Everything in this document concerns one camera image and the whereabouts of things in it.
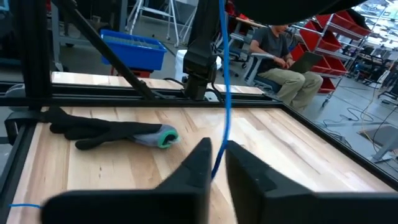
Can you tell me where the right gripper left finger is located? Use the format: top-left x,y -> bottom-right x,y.
42,137 -> 213,224

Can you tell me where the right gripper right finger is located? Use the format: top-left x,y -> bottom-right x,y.
225,140 -> 398,224

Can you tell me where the blue cord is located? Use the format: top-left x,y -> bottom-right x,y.
8,0 -> 233,210

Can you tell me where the black work glove green cuff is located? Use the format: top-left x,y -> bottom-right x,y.
45,107 -> 180,151

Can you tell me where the office chair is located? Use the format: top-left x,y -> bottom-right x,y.
217,21 -> 282,94

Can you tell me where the dark laptop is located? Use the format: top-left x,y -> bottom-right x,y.
287,51 -> 324,75

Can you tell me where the white trash bin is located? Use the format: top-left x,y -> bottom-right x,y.
175,49 -> 222,82

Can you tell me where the blue plastic tub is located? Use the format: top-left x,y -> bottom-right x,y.
99,29 -> 168,72

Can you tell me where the person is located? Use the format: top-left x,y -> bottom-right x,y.
249,24 -> 324,110

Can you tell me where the shelf rack with red bins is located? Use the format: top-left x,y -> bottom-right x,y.
290,9 -> 373,108

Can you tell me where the white metal stand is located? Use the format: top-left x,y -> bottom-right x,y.
126,0 -> 197,47

